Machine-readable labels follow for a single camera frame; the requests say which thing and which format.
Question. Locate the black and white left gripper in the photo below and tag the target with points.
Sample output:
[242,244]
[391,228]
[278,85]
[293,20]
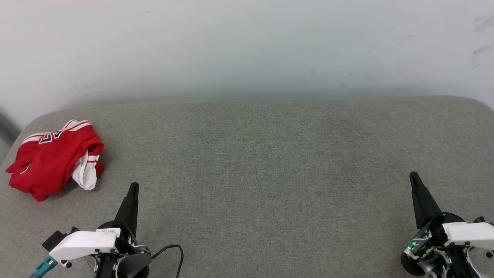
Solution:
[85,243]

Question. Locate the grey fabric sofa cushion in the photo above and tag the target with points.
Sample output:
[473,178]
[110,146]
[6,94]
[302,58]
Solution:
[270,173]

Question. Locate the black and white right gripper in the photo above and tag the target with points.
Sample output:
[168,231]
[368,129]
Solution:
[467,233]

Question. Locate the red and white jersey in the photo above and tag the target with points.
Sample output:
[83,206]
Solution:
[50,162]

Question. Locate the grey metal rail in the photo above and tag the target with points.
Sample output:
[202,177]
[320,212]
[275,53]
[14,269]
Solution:
[7,129]

